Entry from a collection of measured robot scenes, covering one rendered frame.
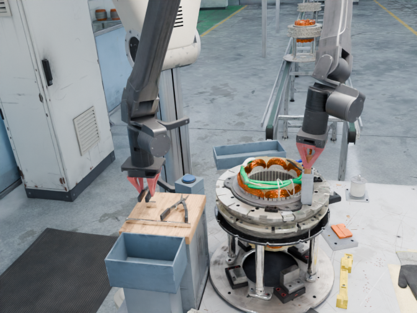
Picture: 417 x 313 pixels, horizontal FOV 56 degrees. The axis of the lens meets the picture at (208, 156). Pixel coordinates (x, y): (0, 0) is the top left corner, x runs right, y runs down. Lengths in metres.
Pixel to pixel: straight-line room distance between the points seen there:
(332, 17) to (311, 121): 0.24
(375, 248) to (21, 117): 2.61
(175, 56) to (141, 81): 0.44
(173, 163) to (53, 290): 1.38
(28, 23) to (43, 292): 1.71
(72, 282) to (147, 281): 1.64
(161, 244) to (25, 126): 2.37
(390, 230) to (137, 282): 0.95
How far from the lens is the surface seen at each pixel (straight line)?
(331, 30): 0.97
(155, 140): 0.90
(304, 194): 1.05
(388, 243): 1.51
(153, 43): 0.84
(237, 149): 1.48
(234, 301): 1.20
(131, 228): 1.06
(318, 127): 0.95
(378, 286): 1.33
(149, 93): 0.92
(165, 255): 1.06
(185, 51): 1.34
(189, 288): 1.12
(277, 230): 1.02
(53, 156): 3.25
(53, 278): 2.68
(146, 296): 1.04
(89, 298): 2.47
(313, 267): 1.26
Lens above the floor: 1.67
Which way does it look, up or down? 26 degrees down
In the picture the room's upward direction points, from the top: 4 degrees counter-clockwise
